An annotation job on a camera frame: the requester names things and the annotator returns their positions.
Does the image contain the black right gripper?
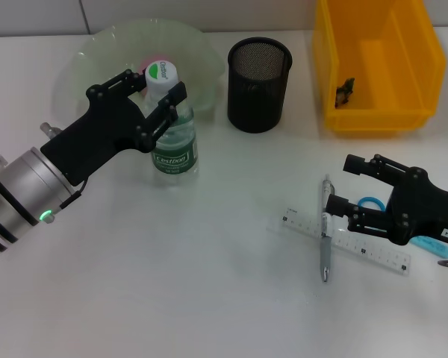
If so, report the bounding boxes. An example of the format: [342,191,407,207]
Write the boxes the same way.
[324,152,448,250]

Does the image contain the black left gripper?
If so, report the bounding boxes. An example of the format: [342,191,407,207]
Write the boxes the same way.
[40,69,188,187]

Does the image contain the pink toy peach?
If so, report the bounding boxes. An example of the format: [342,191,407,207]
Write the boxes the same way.
[137,55,172,96]

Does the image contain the silver ballpoint pen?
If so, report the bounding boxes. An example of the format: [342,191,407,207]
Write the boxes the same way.
[318,174,336,283]

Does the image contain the clear water bottle green label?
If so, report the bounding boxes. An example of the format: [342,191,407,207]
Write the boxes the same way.
[143,59,201,186]

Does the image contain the transparent plastic ruler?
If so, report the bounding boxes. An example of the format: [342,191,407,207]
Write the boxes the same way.
[272,207,412,277]

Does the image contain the dark green binder clip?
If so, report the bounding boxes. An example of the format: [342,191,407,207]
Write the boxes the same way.
[334,76,356,109]

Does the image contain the blue scissors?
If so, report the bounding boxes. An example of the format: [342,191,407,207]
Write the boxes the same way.
[357,196,448,259]

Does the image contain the green glass fruit plate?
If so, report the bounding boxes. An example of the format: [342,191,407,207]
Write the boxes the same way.
[55,18,227,124]

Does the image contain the black mesh pen holder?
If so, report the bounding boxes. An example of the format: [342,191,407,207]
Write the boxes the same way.
[226,36,293,134]

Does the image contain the yellow plastic bin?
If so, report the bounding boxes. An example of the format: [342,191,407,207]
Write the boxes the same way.
[312,0,447,132]

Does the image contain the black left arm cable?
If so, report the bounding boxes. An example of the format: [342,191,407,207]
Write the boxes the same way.
[59,178,90,214]

